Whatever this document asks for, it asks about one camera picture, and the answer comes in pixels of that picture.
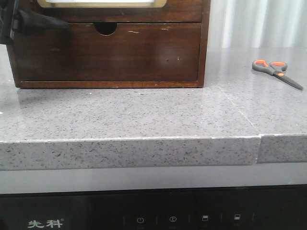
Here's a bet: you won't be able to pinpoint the black appliance control panel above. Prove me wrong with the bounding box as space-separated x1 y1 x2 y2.
0 185 307 230

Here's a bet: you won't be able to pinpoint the wooden drawer with window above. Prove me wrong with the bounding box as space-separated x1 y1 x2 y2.
19 0 208 23

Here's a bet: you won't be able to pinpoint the dark wooden drawer cabinet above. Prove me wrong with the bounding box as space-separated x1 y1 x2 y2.
5 0 211 89

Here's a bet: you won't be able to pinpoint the lower wooden drawer with notch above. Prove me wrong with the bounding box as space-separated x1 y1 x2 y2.
14 23 201 81

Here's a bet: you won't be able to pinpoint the grey and orange scissors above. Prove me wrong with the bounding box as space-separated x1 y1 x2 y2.
252 59 304 91

